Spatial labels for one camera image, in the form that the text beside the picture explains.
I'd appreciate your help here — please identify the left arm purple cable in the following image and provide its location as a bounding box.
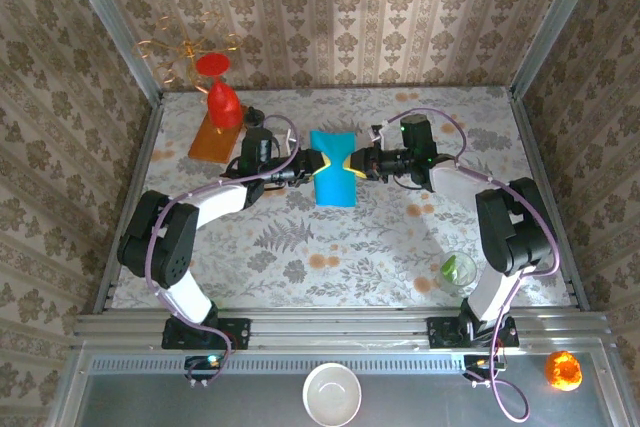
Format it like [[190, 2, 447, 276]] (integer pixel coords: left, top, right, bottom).
[[148, 114, 301, 389]]

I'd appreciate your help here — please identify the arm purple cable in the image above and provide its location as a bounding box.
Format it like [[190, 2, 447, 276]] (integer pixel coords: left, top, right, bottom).
[[148, 114, 301, 389], [379, 109, 559, 423]]

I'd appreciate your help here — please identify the orange crumpled ball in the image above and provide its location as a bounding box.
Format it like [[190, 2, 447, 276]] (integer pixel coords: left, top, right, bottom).
[[543, 349, 584, 392]]

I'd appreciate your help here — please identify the aluminium extrusion frame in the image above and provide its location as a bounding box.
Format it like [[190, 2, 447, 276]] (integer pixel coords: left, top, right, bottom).
[[47, 0, 634, 427]]

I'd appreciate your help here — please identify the gold wire ornament stand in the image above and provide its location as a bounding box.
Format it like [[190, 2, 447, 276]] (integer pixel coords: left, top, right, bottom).
[[132, 11, 244, 94]]

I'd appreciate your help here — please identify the orange rectangular board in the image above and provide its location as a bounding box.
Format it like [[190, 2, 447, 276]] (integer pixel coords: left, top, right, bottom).
[[187, 105, 249, 164]]

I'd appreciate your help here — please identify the small circuit board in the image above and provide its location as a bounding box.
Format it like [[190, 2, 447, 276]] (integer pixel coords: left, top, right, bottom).
[[462, 354, 507, 389], [183, 354, 226, 389]]

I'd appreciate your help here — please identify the floral patterned table cover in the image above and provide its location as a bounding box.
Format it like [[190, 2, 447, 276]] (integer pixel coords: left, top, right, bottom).
[[110, 86, 576, 309]]

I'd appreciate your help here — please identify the right small circuit board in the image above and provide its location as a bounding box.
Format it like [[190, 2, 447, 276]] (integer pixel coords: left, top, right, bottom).
[[462, 354, 507, 389]]

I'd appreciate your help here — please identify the clear glass with green leaf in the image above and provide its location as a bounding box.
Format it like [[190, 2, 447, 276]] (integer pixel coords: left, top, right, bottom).
[[438, 251, 477, 293]]

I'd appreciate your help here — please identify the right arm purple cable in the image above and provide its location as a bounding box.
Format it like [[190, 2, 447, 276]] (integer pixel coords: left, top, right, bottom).
[[379, 109, 559, 423]]

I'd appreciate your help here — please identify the left small circuit board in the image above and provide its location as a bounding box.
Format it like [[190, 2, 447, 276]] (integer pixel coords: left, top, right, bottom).
[[183, 354, 226, 389]]

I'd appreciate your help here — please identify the blue paper sheet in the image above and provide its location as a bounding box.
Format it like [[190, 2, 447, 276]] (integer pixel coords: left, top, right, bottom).
[[308, 130, 357, 208]]

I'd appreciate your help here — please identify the red wine glass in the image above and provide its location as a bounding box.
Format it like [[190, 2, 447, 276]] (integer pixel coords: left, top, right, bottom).
[[194, 52, 244, 128]]

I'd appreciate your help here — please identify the white bowl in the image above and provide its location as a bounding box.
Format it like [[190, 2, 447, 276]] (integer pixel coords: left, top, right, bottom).
[[301, 362, 362, 427]]

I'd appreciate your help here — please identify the grey metal shelf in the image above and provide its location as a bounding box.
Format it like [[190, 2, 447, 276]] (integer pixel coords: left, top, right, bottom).
[[49, 341, 626, 427]]

